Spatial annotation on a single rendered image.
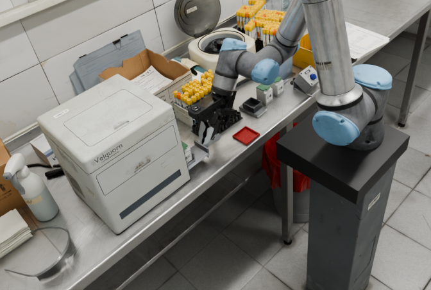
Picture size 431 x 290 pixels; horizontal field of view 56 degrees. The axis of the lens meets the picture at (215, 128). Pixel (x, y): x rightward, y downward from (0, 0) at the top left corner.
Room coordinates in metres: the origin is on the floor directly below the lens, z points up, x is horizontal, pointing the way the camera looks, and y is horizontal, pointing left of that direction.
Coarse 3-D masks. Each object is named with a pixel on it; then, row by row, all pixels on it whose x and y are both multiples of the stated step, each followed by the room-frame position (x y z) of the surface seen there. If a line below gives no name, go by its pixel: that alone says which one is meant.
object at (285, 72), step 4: (288, 60) 1.35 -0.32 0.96; (284, 64) 1.33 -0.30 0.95; (288, 64) 1.35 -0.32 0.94; (280, 68) 1.32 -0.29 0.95; (284, 68) 1.33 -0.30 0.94; (288, 68) 1.35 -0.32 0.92; (280, 72) 1.31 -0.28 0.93; (284, 72) 1.33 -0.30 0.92; (288, 72) 1.35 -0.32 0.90; (292, 72) 1.37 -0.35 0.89; (280, 76) 1.31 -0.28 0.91; (284, 76) 1.33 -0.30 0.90; (288, 76) 1.35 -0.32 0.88; (292, 76) 1.35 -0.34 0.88; (284, 80) 1.33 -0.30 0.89; (288, 80) 1.33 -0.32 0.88; (284, 84) 1.31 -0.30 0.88
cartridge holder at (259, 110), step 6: (246, 102) 1.20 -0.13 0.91; (252, 102) 1.21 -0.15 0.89; (258, 102) 1.19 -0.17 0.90; (240, 108) 1.20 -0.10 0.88; (246, 108) 1.17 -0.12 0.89; (252, 108) 1.15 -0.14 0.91; (258, 108) 1.16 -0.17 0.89; (264, 108) 1.16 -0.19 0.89; (252, 114) 1.15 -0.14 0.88; (258, 114) 1.14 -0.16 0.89
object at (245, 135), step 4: (244, 128) 1.08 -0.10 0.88; (248, 128) 1.08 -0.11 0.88; (240, 132) 1.07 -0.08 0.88; (244, 132) 1.06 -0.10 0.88; (248, 132) 1.06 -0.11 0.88; (252, 132) 1.06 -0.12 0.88; (256, 132) 1.05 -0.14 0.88; (232, 136) 1.05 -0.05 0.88; (236, 136) 1.05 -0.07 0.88; (240, 136) 1.05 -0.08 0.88; (244, 136) 1.04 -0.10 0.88; (248, 136) 1.04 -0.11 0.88; (252, 136) 1.04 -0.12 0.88; (256, 136) 1.03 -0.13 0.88; (240, 140) 1.02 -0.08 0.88; (244, 140) 1.02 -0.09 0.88; (248, 140) 1.02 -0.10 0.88; (252, 140) 1.02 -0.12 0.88
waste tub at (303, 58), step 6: (306, 36) 1.50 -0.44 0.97; (300, 42) 1.48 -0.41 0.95; (306, 42) 1.50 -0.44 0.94; (300, 48) 1.41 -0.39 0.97; (306, 48) 1.50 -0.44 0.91; (294, 54) 1.43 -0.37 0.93; (300, 54) 1.41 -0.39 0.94; (306, 54) 1.38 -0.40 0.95; (312, 54) 1.36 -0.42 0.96; (294, 60) 1.43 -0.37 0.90; (300, 60) 1.41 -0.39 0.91; (306, 60) 1.38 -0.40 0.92; (312, 60) 1.36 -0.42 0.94; (300, 66) 1.41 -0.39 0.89; (306, 66) 1.38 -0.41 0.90; (312, 66) 1.36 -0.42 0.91
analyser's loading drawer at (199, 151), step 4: (196, 144) 0.99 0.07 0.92; (200, 144) 0.97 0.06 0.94; (192, 148) 0.98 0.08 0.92; (196, 148) 0.98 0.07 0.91; (200, 148) 0.98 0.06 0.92; (204, 148) 0.96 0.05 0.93; (192, 152) 0.97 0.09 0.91; (196, 152) 0.96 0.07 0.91; (200, 152) 0.96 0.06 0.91; (204, 152) 0.96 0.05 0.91; (208, 152) 0.95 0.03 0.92; (192, 156) 0.92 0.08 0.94; (196, 156) 0.94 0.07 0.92; (200, 156) 0.94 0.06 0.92; (204, 156) 0.94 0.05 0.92; (208, 156) 0.95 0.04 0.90; (192, 160) 0.92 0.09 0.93; (196, 160) 0.92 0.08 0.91; (200, 160) 0.93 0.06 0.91; (188, 164) 0.90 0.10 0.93; (192, 164) 0.91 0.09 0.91
